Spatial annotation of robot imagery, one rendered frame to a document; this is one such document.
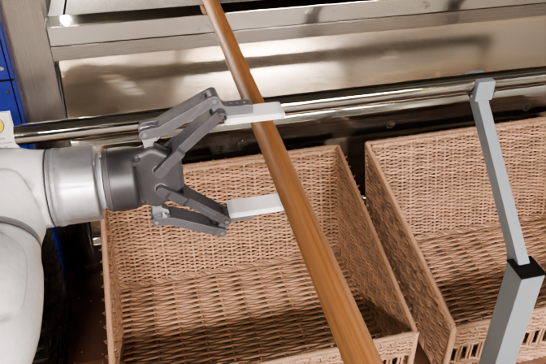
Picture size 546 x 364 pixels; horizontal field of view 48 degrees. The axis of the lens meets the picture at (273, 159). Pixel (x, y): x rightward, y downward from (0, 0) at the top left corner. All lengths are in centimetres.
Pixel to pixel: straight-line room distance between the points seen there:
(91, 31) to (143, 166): 57
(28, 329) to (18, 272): 5
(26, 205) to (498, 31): 115
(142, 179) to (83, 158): 7
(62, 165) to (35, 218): 6
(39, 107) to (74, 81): 9
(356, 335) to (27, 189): 38
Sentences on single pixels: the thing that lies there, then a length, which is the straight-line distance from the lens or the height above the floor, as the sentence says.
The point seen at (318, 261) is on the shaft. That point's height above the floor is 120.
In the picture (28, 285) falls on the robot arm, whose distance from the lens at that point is 63.
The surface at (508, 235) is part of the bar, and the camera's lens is 103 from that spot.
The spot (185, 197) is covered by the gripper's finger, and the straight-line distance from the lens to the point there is 74.
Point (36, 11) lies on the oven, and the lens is 123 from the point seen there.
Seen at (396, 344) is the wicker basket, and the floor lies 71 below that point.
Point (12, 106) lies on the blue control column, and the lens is 128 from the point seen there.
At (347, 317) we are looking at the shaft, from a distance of 54.
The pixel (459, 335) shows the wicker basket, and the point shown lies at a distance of 123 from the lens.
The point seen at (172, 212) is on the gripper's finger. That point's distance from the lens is 77.
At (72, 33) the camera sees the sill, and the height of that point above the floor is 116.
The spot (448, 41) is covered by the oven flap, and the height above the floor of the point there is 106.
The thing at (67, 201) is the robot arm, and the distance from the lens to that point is 70.
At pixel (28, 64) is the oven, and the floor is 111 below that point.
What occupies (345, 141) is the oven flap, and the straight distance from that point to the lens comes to 149.
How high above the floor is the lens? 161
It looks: 34 degrees down
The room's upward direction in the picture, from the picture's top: straight up
